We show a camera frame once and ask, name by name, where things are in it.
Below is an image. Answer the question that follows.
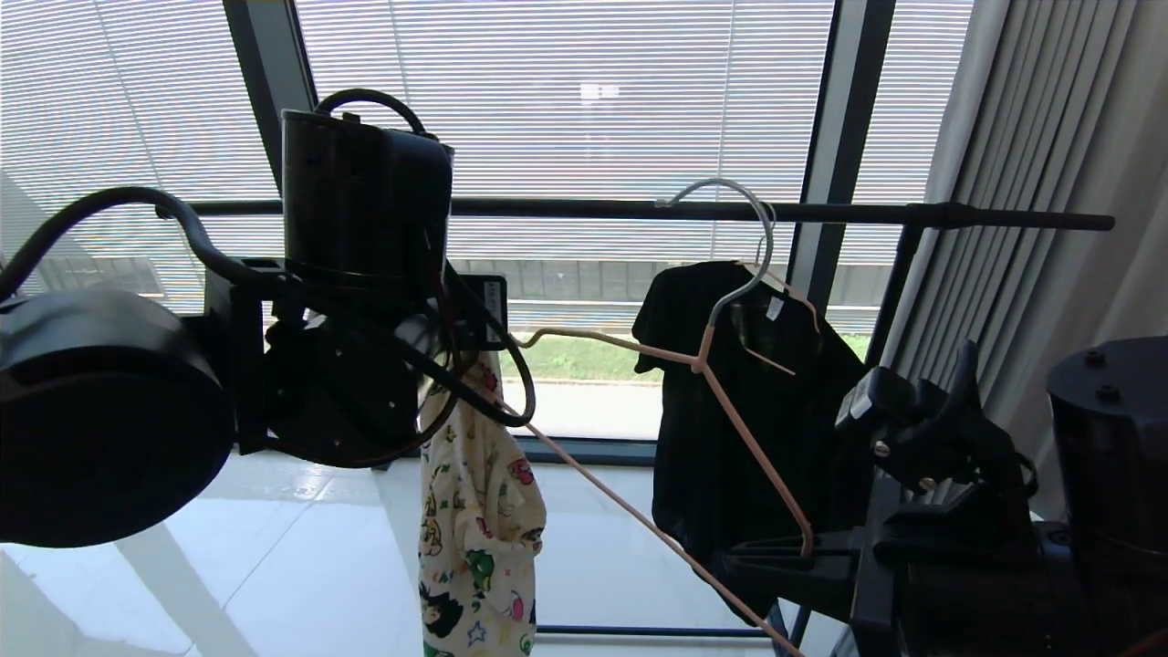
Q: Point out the pink clothes hanger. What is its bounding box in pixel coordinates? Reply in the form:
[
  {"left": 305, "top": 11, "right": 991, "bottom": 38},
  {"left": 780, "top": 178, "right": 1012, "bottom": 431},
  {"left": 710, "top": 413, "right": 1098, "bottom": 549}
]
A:
[
  {"left": 497, "top": 178, "right": 818, "bottom": 657},
  {"left": 735, "top": 205, "right": 822, "bottom": 377}
]

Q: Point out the window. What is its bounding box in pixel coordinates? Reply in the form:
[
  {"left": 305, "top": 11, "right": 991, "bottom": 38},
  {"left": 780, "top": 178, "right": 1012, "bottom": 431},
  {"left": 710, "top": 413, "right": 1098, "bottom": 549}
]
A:
[{"left": 0, "top": 0, "right": 975, "bottom": 466}]

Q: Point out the cream printed garment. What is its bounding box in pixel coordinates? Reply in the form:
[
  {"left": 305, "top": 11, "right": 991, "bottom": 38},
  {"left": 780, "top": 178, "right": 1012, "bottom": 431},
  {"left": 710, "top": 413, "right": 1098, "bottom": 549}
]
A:
[{"left": 418, "top": 351, "right": 548, "bottom": 657}]

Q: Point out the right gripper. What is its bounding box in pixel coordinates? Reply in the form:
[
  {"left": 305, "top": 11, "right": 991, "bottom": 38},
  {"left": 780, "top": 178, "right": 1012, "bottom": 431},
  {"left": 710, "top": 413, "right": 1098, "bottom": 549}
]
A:
[{"left": 851, "top": 474, "right": 1078, "bottom": 657}]

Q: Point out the beige curtain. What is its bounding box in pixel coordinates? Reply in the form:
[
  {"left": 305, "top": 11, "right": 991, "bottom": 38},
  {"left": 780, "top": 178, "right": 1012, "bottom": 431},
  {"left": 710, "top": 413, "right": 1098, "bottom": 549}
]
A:
[{"left": 881, "top": 0, "right": 1168, "bottom": 521}]

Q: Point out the black garment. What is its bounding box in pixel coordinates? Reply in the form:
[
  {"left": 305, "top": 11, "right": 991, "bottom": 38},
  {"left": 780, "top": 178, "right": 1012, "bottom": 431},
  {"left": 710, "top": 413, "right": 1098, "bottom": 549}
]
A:
[{"left": 632, "top": 260, "right": 872, "bottom": 621}]

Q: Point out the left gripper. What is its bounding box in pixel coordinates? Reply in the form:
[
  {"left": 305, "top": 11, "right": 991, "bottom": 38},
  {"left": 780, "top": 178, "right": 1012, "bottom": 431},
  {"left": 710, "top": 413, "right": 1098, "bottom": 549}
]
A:
[{"left": 415, "top": 274, "right": 509, "bottom": 366}]

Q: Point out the black clothes rack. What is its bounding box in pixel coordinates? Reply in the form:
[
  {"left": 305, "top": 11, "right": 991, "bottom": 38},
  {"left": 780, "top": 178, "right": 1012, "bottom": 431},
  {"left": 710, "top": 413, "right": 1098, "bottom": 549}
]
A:
[{"left": 155, "top": 199, "right": 1116, "bottom": 657}]

